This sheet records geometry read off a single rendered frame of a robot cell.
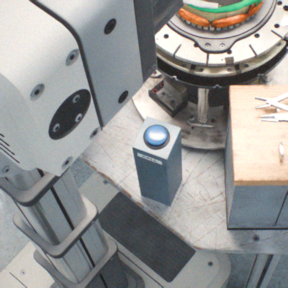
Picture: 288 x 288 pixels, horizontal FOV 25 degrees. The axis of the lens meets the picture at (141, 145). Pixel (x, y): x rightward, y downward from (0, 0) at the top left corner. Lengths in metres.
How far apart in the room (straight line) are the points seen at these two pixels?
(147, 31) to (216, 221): 1.03
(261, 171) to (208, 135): 0.34
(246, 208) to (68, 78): 0.95
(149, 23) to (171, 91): 1.06
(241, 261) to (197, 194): 0.80
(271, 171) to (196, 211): 0.31
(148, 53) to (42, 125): 0.10
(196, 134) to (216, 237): 0.24
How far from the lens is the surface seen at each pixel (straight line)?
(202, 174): 1.45
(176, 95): 1.46
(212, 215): 1.41
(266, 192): 1.21
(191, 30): 1.24
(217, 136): 1.46
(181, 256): 1.93
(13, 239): 2.29
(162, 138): 1.19
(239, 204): 1.26
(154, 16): 0.41
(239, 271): 2.19
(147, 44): 0.42
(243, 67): 1.25
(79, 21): 0.35
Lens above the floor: 2.12
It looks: 65 degrees down
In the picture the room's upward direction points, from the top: 9 degrees counter-clockwise
